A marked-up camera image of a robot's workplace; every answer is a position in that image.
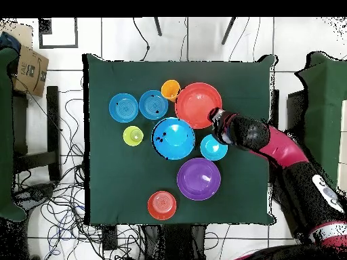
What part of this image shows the large orange bowl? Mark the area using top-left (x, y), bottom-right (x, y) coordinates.
top-left (174, 82), bottom-right (223, 129)

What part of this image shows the large deep blue bowl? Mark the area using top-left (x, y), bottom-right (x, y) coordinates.
top-left (151, 116), bottom-right (196, 160)

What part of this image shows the small light blue bowl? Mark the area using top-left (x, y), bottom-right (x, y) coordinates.
top-left (199, 133), bottom-right (228, 162)

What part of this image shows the orange cup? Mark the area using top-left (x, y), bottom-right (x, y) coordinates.
top-left (161, 79), bottom-right (182, 103)

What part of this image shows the purple bowl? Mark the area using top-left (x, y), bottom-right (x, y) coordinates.
top-left (176, 157), bottom-right (222, 201)

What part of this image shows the black furniture piece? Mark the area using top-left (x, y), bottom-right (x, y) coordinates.
top-left (286, 90), bottom-right (306, 133)

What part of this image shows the black tripod leg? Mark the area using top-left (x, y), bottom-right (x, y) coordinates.
top-left (153, 17), bottom-right (163, 37)
top-left (221, 17), bottom-right (237, 45)

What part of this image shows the yellow cup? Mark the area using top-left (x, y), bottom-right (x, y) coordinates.
top-left (122, 125), bottom-right (144, 147)

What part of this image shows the small red-orange bowl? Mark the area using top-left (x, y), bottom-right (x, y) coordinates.
top-left (147, 190), bottom-right (178, 221)

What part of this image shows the green cloth side table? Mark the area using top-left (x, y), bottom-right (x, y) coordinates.
top-left (294, 51), bottom-right (347, 217)
top-left (0, 47), bottom-right (27, 223)

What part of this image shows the dark green table cloth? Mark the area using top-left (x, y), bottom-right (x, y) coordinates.
top-left (81, 53), bottom-right (279, 226)

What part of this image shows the white board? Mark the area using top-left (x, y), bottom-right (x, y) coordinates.
top-left (337, 99), bottom-right (347, 190)

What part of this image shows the black power box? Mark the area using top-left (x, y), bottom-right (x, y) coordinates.
top-left (101, 224), bottom-right (118, 251)

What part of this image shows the cardboard box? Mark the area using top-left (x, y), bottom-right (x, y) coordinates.
top-left (12, 44), bottom-right (50, 98)

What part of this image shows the dark blue bag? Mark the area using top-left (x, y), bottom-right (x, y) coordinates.
top-left (0, 31), bottom-right (22, 53)

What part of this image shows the blue ring-patterned bowl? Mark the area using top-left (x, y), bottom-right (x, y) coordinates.
top-left (138, 89), bottom-right (169, 121)
top-left (108, 93), bottom-right (140, 123)

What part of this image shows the thin black floor cable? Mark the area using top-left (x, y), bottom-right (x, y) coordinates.
top-left (132, 17), bottom-right (150, 61)

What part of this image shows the black stool frame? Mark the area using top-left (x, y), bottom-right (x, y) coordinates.
top-left (12, 85), bottom-right (62, 182)

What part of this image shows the black square floor frame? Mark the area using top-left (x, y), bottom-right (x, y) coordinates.
top-left (38, 17), bottom-right (79, 49)

